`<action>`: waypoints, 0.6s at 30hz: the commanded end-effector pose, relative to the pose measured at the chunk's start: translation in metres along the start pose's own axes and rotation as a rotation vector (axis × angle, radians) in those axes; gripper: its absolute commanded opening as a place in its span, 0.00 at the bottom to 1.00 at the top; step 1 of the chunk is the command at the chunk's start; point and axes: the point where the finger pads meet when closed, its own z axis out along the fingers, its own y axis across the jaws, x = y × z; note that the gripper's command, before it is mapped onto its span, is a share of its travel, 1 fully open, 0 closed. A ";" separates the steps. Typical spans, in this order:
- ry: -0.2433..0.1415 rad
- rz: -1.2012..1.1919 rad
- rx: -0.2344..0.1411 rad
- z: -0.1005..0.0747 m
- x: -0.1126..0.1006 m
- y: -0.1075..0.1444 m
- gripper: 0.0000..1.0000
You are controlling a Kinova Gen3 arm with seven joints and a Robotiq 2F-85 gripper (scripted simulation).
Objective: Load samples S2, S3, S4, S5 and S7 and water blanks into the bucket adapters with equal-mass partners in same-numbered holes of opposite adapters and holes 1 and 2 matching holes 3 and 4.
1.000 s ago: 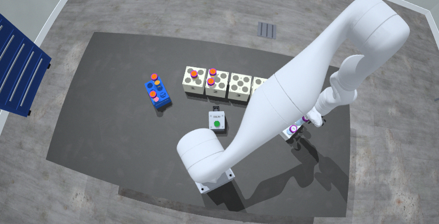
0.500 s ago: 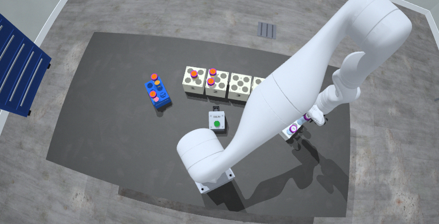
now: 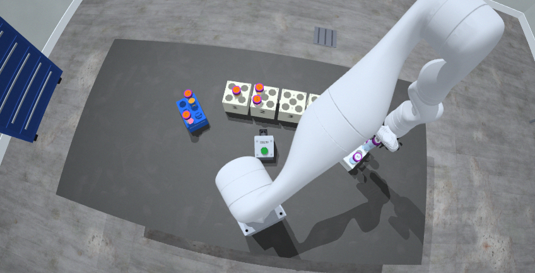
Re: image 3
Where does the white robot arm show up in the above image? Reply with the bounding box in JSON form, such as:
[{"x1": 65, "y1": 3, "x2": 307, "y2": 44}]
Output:
[{"x1": 215, "y1": 0, "x2": 505, "y2": 223}]

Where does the blue tube rack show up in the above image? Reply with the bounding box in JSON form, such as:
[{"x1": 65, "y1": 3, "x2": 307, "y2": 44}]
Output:
[{"x1": 176, "y1": 93, "x2": 208, "y2": 132}]

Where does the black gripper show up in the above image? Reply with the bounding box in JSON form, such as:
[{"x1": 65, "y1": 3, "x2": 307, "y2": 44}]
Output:
[{"x1": 370, "y1": 135, "x2": 403, "y2": 151}]

